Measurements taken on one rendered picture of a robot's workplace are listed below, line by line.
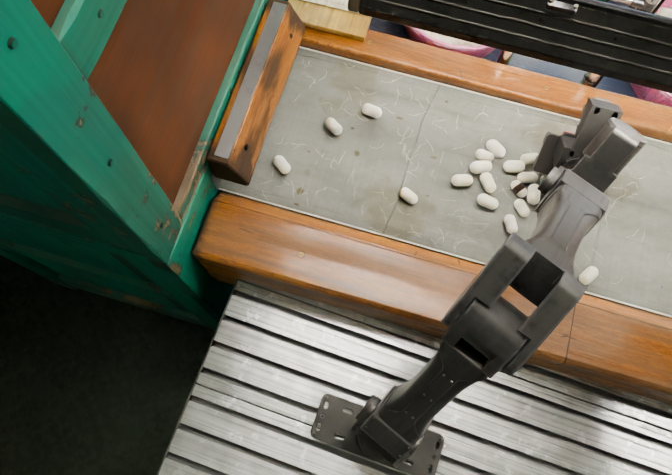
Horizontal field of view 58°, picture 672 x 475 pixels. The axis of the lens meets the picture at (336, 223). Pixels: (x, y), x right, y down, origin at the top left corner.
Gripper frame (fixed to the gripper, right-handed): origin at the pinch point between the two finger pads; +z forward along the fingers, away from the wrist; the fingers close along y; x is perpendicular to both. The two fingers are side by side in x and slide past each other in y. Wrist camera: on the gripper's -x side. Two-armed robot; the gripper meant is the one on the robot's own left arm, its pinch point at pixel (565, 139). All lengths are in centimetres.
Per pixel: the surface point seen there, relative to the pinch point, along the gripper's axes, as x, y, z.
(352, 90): 1.7, 36.9, 0.8
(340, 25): -7.3, 41.9, 5.7
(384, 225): 16.2, 25.1, -16.2
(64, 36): -17, 53, -58
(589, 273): 14.0, -7.4, -16.8
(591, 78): -8.9, -1.7, 7.3
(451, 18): -19.2, 24.4, -25.4
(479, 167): 5.9, 12.8, -7.3
